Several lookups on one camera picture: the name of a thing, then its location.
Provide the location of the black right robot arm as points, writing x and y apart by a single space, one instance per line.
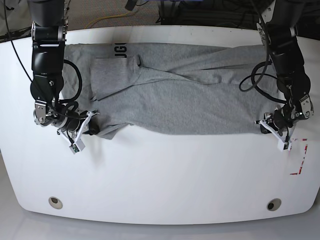
48 33

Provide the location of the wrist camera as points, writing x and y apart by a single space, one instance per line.
283 145
77 147

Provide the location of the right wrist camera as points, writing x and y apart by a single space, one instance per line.
77 147

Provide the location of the red tape rectangle marker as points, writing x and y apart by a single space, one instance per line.
297 155

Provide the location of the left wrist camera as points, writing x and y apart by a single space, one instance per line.
283 145

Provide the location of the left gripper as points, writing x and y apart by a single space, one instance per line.
278 124

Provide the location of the table cable grommet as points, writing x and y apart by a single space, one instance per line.
274 204
55 203

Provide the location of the black tripod rod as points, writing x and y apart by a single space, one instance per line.
17 34

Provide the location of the grey T-shirt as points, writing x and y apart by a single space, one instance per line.
173 89

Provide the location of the left table cable grommet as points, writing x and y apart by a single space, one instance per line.
55 203

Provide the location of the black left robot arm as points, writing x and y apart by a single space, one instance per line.
278 33

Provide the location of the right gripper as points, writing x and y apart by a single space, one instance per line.
73 129

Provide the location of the right table cable grommet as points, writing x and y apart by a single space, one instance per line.
274 204

